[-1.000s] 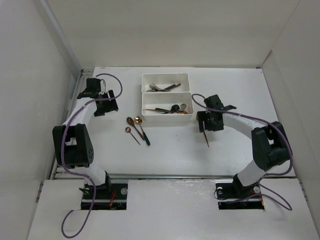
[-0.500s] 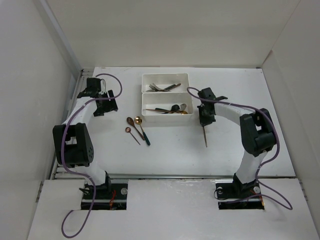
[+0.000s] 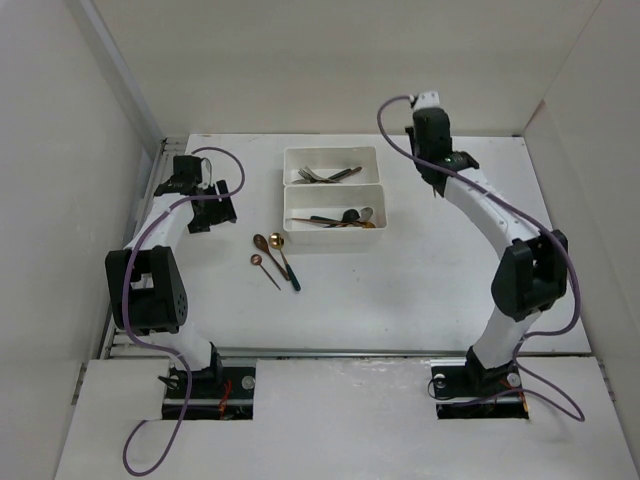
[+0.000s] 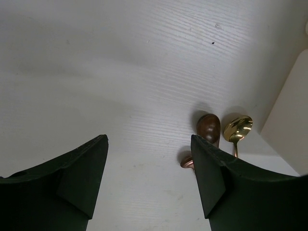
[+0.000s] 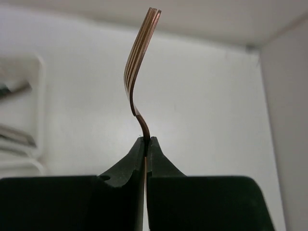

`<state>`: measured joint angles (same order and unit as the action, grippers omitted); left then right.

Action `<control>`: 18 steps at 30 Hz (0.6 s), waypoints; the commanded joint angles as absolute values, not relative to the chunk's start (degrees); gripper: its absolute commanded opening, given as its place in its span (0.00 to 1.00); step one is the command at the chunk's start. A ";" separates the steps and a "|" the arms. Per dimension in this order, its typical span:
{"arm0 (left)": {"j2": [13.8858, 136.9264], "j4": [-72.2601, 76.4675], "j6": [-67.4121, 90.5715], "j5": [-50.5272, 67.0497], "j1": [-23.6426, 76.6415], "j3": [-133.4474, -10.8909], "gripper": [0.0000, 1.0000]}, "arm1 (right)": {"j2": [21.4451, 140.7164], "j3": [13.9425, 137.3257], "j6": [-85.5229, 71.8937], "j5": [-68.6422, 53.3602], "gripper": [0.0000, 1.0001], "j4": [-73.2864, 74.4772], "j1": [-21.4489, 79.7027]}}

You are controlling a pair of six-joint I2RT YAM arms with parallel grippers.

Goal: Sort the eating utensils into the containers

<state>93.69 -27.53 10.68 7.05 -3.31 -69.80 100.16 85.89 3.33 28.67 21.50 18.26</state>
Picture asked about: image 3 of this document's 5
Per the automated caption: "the gold fork green handle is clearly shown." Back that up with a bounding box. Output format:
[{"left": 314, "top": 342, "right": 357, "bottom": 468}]
[{"left": 320, "top": 169, "right": 352, "bottom": 183}]

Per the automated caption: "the silver spoon copper handle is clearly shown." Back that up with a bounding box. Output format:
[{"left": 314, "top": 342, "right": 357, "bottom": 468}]
[{"left": 292, "top": 207, "right": 373, "bottom": 225}]

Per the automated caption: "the small copper spoon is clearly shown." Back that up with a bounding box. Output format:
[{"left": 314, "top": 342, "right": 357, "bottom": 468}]
[{"left": 250, "top": 254, "right": 281, "bottom": 290}]

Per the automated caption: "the white plastic bin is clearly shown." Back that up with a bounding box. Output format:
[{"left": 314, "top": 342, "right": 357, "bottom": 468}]
[
  {"left": 283, "top": 146, "right": 380, "bottom": 186},
  {"left": 283, "top": 184, "right": 388, "bottom": 247}
]

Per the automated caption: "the small gold spoon green handle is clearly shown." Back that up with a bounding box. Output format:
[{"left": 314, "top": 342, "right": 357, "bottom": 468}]
[{"left": 349, "top": 222, "right": 377, "bottom": 229}]

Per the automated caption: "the black measuring spoon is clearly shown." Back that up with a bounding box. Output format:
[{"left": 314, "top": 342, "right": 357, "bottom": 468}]
[{"left": 309, "top": 208, "right": 360, "bottom": 225}]

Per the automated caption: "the black handled fork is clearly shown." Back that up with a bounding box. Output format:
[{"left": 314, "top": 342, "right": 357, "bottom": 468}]
[{"left": 298, "top": 169, "right": 325, "bottom": 183}]

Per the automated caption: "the silver fork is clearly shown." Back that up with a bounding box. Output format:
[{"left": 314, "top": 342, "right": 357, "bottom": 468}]
[{"left": 294, "top": 168, "right": 338, "bottom": 184}]

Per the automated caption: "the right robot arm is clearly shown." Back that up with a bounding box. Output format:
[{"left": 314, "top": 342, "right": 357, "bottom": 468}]
[{"left": 406, "top": 106, "right": 568, "bottom": 397}]

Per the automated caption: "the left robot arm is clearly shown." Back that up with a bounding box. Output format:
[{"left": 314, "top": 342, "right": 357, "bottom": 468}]
[{"left": 105, "top": 147, "right": 237, "bottom": 397}]

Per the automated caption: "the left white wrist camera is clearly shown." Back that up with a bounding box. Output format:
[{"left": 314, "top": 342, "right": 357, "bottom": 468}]
[{"left": 200, "top": 157, "right": 213, "bottom": 190}]

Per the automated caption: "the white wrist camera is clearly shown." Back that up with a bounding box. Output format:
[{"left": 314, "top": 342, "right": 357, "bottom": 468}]
[
  {"left": 200, "top": 157, "right": 213, "bottom": 190},
  {"left": 410, "top": 90, "right": 440, "bottom": 111}
]

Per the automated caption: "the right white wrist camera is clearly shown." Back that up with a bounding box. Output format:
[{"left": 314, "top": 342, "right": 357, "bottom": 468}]
[{"left": 410, "top": 90, "right": 440, "bottom": 111}]

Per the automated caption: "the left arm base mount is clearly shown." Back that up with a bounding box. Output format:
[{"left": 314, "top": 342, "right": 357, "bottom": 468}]
[{"left": 158, "top": 359, "right": 256, "bottom": 421}]

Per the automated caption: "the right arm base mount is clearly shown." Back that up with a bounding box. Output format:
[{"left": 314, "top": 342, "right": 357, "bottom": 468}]
[{"left": 428, "top": 359, "right": 529, "bottom": 420}]

